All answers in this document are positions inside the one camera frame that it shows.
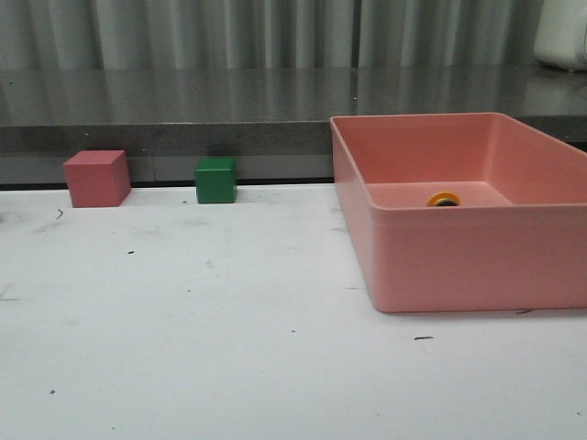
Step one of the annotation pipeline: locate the pink cube block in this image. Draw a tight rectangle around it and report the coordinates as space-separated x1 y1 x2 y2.
62 150 131 208

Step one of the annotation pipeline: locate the grey counter shelf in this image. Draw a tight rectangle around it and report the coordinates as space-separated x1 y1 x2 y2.
1 65 586 189

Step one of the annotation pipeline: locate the yellow push button switch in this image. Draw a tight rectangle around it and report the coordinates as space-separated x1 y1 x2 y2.
426 192 461 207

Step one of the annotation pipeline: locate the white appliance in background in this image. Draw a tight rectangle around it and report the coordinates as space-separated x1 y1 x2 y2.
533 0 586 72

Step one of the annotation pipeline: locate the pink plastic bin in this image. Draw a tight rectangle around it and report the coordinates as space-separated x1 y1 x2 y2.
331 113 586 313

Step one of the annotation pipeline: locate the green cube block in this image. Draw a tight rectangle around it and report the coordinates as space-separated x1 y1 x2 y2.
194 157 237 204

